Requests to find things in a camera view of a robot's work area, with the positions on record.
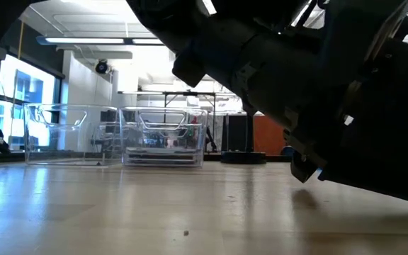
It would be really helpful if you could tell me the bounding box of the clear plastic bin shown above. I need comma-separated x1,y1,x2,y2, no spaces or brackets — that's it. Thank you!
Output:
118,106,209,169
23,103,123,167

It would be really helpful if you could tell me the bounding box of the black background table frame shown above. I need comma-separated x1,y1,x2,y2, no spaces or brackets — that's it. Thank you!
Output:
161,91,226,149

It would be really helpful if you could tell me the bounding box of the black cabinet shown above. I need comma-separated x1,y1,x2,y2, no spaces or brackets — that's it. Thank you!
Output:
221,113,248,153

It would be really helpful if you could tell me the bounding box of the black ceiling dome device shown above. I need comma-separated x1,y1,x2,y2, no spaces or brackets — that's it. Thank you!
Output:
95,59,111,75

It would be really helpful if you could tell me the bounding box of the orange partition panel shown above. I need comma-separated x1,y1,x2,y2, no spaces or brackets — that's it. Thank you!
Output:
252,113,287,157

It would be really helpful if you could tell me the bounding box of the large room window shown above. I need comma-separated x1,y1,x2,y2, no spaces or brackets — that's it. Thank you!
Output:
0,52,62,152

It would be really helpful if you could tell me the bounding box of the long ceiling light strip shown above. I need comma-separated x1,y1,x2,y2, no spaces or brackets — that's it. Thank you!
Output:
36,35,166,46

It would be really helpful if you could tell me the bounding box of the black jewel case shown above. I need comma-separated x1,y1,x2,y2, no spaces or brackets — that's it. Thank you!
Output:
125,153,200,160
123,158,204,167
125,146,203,154

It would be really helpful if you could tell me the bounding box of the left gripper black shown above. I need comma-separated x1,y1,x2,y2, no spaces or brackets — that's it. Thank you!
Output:
285,38,408,207

